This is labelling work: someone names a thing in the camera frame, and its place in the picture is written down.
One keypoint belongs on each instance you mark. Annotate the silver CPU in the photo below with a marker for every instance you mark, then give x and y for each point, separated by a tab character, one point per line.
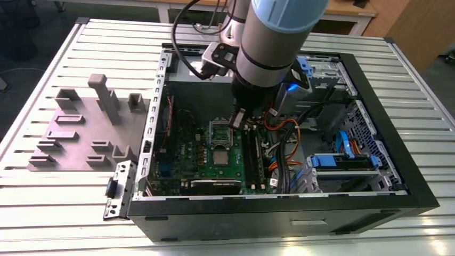
221	158

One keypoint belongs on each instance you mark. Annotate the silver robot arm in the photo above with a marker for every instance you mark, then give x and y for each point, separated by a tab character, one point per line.
270	40

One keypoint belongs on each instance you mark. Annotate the CPU socket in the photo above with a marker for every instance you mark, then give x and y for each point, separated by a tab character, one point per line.
233	159

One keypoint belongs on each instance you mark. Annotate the grey power supply unit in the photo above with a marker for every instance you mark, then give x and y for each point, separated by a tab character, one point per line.
199	98

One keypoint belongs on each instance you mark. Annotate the tall metal drive cage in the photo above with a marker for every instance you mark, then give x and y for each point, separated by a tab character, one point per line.
319	90

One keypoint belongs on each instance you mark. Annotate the blue plastic disk carrier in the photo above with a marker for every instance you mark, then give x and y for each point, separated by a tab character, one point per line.
302	62

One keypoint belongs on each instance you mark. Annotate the black RAM slot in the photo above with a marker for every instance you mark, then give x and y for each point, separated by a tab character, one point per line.
258	157
249	157

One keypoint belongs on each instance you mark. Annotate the green motherboard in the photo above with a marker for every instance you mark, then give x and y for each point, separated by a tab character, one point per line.
189	160

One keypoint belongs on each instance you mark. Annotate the hard disk in blue carrier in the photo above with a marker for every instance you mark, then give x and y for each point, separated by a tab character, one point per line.
325	161

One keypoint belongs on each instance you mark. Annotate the black graphics card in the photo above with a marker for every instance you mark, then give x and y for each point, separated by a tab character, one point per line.
214	185

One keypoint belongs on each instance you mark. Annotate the low metal disk bay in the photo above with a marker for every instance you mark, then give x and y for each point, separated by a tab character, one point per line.
351	173

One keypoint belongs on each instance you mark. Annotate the wooden desk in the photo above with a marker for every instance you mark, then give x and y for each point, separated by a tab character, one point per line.
345	9

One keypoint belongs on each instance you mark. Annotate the black PC case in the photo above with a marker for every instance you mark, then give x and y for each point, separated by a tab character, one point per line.
249	221

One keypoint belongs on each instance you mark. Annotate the metal expansion slot latch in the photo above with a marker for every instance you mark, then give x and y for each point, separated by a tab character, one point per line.
125	176

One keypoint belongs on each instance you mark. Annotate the grey parts rack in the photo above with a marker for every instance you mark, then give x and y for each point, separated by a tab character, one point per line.
89	149

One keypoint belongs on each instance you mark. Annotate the wooden cabinet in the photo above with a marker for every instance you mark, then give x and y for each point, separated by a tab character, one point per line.
419	26

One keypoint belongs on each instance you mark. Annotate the black chair base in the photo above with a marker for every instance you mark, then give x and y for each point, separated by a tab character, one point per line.
449	57

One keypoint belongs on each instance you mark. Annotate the small pale wrist camera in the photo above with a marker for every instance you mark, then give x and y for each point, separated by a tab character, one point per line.
238	118

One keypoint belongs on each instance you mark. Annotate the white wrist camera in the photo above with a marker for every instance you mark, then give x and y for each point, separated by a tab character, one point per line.
301	92

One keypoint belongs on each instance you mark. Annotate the grey camera bracket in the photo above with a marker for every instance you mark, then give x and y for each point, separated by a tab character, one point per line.
217	57

